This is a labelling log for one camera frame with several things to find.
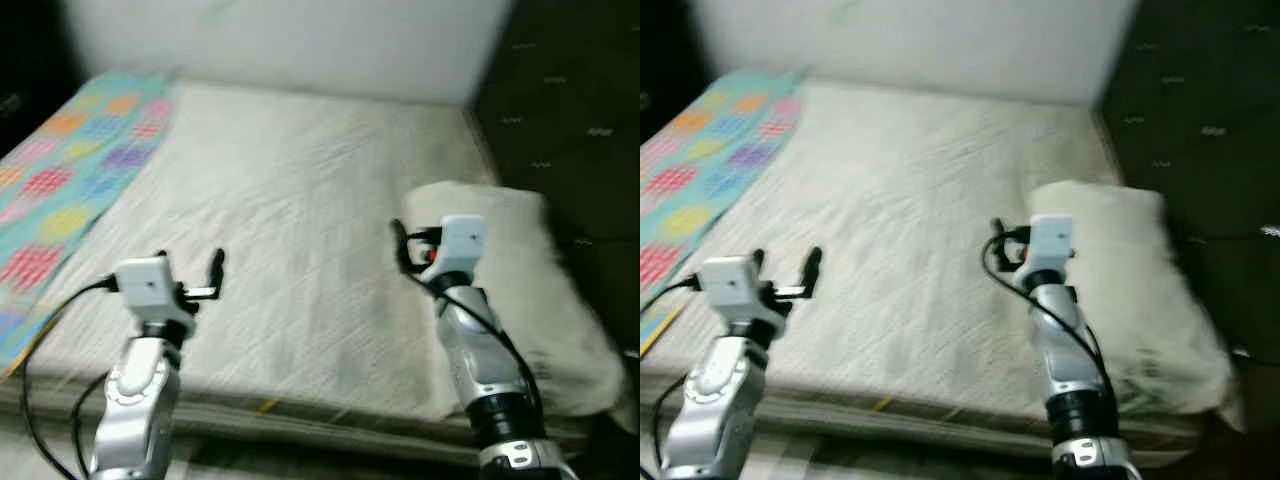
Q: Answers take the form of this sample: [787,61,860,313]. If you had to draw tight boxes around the teal heart pattern blanket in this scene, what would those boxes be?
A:
[0,68,183,379]
[640,67,808,353]

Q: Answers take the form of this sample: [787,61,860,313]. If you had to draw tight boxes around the grey bed base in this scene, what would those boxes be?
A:
[640,385,1201,471]
[0,375,601,469]

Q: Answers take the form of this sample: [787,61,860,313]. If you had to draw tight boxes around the cream quilted mattress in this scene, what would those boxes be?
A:
[0,80,601,421]
[640,80,1206,426]

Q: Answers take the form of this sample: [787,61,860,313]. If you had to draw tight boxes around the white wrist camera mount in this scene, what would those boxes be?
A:
[696,255,783,338]
[1021,214,1077,288]
[430,214,489,293]
[112,256,198,338]

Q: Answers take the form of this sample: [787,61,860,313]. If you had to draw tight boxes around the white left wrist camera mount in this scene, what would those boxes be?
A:
[112,256,198,338]
[696,255,783,338]

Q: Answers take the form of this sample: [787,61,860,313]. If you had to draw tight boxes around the dark tufted headboard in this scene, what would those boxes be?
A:
[468,0,641,351]
[1093,0,1280,421]

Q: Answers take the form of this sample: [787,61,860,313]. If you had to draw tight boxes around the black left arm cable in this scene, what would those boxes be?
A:
[20,278,121,480]
[650,380,691,471]
[640,277,701,313]
[70,375,116,476]

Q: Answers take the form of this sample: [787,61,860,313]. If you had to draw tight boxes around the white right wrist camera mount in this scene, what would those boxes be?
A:
[430,214,489,293]
[1021,214,1077,288]

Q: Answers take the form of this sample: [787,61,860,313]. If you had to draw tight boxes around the white pillow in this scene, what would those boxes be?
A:
[398,180,633,423]
[1027,180,1248,433]

